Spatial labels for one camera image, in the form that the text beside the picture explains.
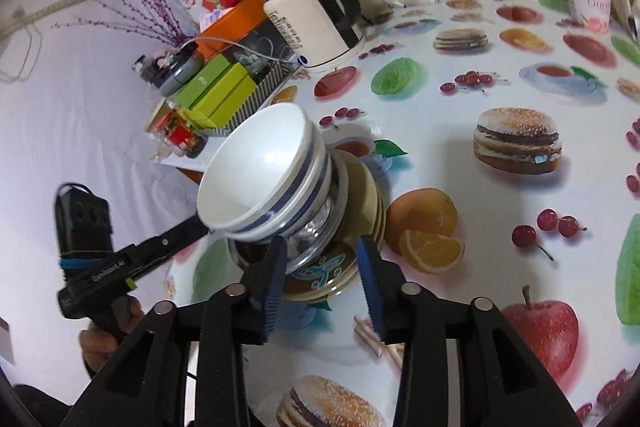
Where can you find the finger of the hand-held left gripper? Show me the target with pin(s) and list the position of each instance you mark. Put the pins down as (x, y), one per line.
(170, 242)

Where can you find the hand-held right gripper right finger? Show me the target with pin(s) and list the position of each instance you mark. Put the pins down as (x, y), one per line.
(374, 294)

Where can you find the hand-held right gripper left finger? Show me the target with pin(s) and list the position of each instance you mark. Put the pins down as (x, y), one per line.
(272, 292)

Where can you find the stainless steel bowl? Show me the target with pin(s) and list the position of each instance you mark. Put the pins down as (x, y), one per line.
(320, 237)

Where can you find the large white blue-banded bowl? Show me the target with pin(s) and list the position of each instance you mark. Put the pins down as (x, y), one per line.
(320, 192)

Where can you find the small white blue-banded bowl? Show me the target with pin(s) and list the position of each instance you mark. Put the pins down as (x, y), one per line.
(255, 162)

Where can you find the person's left forearm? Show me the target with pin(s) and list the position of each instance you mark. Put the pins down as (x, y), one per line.
(50, 404)

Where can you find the person's left hand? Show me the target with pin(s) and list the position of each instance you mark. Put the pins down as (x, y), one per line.
(100, 351)

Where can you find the white paper sheet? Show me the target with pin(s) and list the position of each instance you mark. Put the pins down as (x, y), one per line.
(180, 162)

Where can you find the red label glass jar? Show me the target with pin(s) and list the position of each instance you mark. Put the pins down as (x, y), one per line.
(180, 134)

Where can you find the dark green box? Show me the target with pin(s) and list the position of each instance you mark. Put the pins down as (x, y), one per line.
(205, 79)

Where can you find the small black bottle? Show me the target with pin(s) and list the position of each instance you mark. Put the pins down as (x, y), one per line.
(147, 69)

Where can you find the grey round device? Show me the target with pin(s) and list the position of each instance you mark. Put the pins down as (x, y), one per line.
(182, 69)

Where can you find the black chevron patterned box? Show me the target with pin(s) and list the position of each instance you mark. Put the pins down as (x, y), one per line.
(270, 87)

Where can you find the orange box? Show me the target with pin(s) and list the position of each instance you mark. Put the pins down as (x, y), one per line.
(235, 22)

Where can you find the cream electric kettle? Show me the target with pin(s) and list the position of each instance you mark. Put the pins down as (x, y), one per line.
(310, 32)

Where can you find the white yogurt cup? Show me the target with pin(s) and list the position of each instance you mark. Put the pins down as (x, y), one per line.
(590, 2)

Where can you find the white wall pipe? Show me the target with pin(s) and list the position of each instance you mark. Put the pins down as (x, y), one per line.
(60, 4)

